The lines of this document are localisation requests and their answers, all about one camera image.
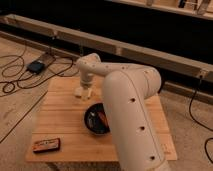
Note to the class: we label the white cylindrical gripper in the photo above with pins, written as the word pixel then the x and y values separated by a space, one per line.
pixel 86 82

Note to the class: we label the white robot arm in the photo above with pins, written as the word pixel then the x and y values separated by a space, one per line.
pixel 125 88

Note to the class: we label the orange object in bowl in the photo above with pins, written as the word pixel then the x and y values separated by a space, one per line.
pixel 103 118

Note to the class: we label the black ceramic bowl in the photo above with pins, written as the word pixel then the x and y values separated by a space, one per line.
pixel 92 120

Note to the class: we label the wooden table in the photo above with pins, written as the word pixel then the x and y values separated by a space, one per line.
pixel 62 116

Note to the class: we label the long wooden beam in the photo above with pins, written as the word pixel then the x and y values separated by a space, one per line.
pixel 156 58

